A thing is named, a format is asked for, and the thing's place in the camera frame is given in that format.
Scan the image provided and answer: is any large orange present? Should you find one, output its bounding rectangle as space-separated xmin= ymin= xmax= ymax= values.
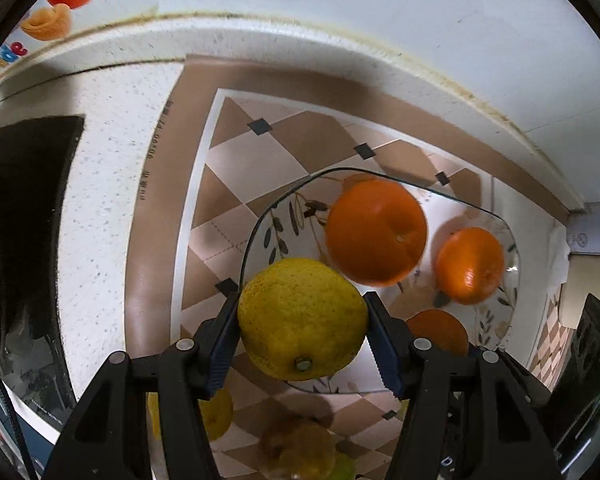
xmin=325 ymin=179 xmax=428 ymax=287

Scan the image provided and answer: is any small yellow lemon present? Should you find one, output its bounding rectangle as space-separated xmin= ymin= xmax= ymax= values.
xmin=147 ymin=388 xmax=233 ymax=441

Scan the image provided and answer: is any green apple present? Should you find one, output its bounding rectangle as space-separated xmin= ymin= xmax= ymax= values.
xmin=328 ymin=452 xmax=356 ymax=480

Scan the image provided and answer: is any black gas stove top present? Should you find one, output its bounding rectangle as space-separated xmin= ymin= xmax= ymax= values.
xmin=0 ymin=115 xmax=84 ymax=345

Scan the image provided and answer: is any large yellow citrus fruit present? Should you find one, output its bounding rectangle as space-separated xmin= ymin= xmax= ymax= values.
xmin=237 ymin=258 xmax=368 ymax=382

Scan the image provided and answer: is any brownish red apple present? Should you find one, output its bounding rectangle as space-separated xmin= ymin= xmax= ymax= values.
xmin=258 ymin=415 xmax=336 ymax=479

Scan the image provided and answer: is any checkered brown table mat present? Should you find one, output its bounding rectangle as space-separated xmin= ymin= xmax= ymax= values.
xmin=123 ymin=53 xmax=570 ymax=480

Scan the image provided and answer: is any brown kiwi-like orange fruit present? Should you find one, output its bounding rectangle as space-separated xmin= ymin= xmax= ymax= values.
xmin=406 ymin=309 xmax=469 ymax=358

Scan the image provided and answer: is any small orange tangerine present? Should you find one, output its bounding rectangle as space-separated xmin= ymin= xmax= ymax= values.
xmin=434 ymin=228 xmax=505 ymax=304

